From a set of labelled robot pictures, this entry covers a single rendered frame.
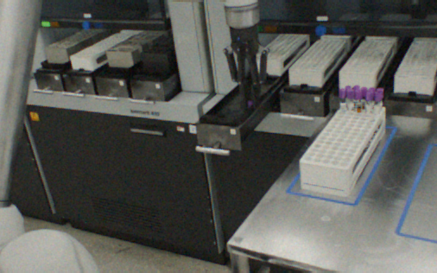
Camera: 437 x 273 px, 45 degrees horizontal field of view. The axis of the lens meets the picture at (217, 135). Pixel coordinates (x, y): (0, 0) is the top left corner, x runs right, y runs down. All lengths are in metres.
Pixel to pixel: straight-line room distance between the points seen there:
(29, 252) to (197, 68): 1.13
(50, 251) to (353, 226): 0.52
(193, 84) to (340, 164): 0.89
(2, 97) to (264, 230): 0.51
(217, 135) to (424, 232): 0.66
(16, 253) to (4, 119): 0.24
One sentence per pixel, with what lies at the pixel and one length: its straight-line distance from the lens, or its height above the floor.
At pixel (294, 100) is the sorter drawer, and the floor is 0.78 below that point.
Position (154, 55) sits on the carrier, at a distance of 1.87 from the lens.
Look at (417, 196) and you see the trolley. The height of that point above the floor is 0.82.
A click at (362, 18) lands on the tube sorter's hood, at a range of 1.54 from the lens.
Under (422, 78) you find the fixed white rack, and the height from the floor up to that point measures 0.86.
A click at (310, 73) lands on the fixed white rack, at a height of 0.86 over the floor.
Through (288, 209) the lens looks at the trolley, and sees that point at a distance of 1.05.
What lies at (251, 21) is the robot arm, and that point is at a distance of 1.40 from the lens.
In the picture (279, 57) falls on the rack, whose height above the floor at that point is 0.86.
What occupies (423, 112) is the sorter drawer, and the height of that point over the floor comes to 0.78.
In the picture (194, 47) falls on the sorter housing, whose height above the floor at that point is 0.90.
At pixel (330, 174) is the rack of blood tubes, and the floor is 0.86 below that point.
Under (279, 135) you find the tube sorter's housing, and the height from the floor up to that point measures 0.66.
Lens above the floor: 1.42
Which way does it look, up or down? 27 degrees down
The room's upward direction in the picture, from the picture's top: 8 degrees counter-clockwise
